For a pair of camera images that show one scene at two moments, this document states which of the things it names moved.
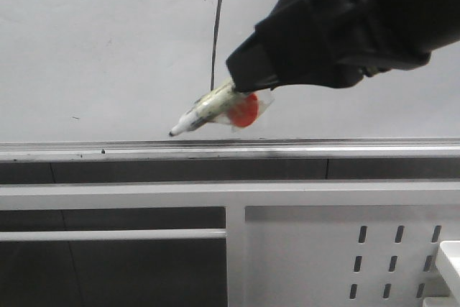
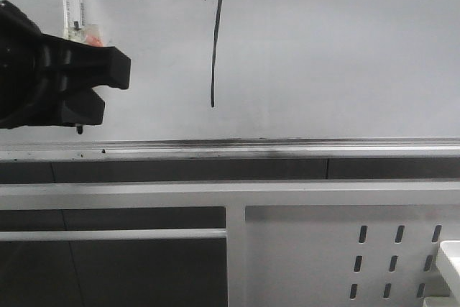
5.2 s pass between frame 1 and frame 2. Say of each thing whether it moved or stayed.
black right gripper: moved
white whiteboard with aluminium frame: stayed
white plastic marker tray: stayed
